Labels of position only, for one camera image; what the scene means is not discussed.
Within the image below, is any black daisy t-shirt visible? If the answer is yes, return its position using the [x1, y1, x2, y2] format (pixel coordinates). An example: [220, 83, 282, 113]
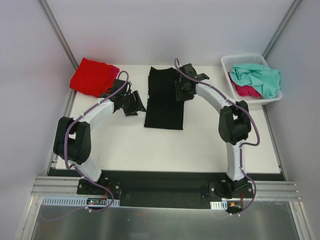
[144, 67, 184, 130]

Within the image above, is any pink t-shirt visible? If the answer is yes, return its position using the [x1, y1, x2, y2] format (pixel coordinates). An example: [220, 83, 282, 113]
[109, 65, 120, 79]

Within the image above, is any red t-shirt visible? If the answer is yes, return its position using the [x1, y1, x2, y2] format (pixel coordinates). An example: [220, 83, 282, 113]
[69, 58, 115, 98]

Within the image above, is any white plastic basket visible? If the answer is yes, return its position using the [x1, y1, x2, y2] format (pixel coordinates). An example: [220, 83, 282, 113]
[220, 53, 283, 106]

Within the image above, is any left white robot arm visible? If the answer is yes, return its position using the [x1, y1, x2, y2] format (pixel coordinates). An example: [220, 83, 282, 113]
[53, 79, 147, 195]

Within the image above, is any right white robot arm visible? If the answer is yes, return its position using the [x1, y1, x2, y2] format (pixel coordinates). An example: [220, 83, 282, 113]
[174, 58, 252, 199]

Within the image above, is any magenta t-shirt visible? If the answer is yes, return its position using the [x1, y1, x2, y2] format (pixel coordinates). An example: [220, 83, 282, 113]
[235, 85, 261, 98]

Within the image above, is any teal t-shirt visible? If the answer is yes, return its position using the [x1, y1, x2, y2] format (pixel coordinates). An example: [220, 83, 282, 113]
[227, 63, 281, 99]

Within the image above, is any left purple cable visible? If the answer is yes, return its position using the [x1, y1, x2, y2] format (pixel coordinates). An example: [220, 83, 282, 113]
[39, 70, 130, 221]

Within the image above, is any purple cable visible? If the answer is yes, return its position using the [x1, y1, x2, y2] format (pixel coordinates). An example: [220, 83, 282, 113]
[39, 70, 130, 221]
[173, 57, 261, 220]

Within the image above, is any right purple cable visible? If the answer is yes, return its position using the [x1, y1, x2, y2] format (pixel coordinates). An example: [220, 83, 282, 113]
[173, 57, 261, 220]

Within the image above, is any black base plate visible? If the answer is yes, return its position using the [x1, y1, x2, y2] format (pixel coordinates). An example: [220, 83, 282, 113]
[76, 170, 254, 209]

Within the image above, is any left aluminium frame post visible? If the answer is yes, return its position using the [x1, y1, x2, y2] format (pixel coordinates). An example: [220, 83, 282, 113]
[37, 0, 81, 73]

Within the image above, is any aluminium frame post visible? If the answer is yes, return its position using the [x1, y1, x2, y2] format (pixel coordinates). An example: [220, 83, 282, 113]
[262, 0, 303, 59]
[37, 0, 81, 73]

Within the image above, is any left white cable duct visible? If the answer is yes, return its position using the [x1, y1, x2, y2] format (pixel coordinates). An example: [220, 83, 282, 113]
[42, 196, 120, 208]

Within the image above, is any white cable duct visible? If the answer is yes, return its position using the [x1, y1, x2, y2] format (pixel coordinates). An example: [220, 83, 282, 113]
[42, 196, 120, 208]
[210, 201, 228, 211]

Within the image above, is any right white cable duct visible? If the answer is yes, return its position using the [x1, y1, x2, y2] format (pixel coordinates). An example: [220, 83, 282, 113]
[210, 201, 228, 211]

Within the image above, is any right aluminium frame post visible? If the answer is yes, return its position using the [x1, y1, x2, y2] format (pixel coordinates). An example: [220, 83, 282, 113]
[262, 0, 303, 59]

